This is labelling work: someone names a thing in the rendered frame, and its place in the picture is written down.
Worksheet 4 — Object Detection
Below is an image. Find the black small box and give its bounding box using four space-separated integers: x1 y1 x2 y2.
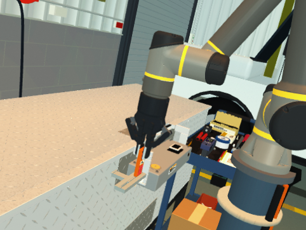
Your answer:
210 173 232 189

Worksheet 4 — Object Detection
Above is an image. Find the black square tray pocket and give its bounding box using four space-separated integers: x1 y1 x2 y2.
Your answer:
167 143 184 154

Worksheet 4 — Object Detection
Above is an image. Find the blue tool cart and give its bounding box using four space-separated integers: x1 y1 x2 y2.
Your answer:
156 109 257 230

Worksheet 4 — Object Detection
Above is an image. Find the grey toolbox body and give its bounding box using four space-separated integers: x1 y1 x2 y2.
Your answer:
126 140 193 192

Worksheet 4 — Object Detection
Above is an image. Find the yellow parts box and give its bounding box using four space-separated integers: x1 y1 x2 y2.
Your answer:
210 111 243 139

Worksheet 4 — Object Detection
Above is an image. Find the silver diamond plate bench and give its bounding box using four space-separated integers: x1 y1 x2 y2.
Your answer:
0 83 213 230

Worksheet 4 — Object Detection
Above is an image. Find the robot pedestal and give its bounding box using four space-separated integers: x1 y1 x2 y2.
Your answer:
216 167 297 230

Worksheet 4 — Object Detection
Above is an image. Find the olive green lift post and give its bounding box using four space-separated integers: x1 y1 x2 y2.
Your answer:
263 0 296 78

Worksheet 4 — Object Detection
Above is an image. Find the black hanging hose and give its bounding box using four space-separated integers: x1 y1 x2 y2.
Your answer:
16 0 26 98

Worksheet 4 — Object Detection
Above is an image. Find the white upright bracket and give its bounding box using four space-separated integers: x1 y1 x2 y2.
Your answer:
139 152 154 188

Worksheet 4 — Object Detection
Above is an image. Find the brown cardboard box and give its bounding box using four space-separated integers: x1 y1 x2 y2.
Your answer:
167 198 222 230

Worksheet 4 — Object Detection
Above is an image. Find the dark blue meter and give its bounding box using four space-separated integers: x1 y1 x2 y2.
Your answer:
199 137 217 152

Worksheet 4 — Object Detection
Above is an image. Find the tan key hook rail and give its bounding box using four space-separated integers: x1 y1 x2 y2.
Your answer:
110 169 147 194

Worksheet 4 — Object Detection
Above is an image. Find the white window band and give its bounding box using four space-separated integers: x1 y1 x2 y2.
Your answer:
0 0 129 36

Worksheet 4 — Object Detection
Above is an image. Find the red open box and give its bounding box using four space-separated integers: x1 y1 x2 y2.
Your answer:
196 193 219 210

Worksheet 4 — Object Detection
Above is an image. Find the orange key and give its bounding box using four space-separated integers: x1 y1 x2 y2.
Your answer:
133 145 145 178

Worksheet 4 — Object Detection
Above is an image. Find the black orange bar tool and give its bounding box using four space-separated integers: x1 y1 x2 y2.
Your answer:
264 183 290 222

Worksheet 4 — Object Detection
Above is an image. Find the grey roller door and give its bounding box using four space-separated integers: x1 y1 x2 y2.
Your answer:
123 0 199 86

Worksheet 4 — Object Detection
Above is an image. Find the white vehicle with tyre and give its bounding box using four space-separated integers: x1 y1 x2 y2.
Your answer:
170 36 306 168

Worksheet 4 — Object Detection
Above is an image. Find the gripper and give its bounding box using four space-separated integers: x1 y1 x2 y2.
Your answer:
125 91 173 159

